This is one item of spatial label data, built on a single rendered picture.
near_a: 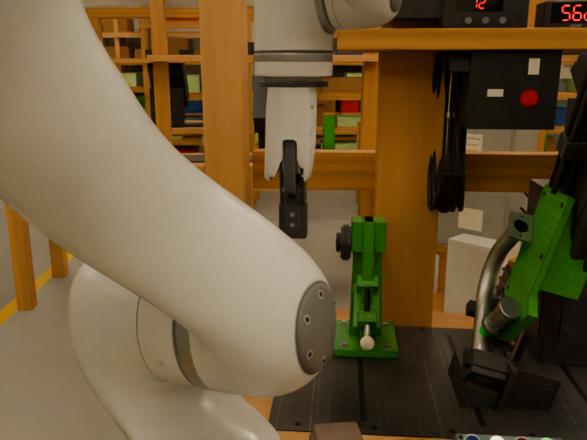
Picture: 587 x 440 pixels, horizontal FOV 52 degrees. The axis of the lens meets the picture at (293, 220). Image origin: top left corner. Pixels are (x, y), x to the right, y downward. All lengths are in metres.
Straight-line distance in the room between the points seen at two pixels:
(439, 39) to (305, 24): 0.62
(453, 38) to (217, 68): 0.50
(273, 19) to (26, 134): 0.36
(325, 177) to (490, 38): 0.48
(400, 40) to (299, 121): 0.61
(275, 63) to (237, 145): 0.73
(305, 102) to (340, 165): 0.81
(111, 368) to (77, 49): 0.28
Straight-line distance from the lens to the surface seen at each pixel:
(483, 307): 1.16
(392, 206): 1.36
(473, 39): 1.22
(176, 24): 7.94
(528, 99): 1.26
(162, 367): 0.49
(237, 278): 0.41
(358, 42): 1.20
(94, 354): 0.52
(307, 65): 0.63
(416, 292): 1.42
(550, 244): 1.04
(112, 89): 0.35
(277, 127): 0.62
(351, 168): 1.43
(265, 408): 1.12
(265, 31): 0.64
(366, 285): 1.23
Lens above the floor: 1.47
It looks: 14 degrees down
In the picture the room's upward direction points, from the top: straight up
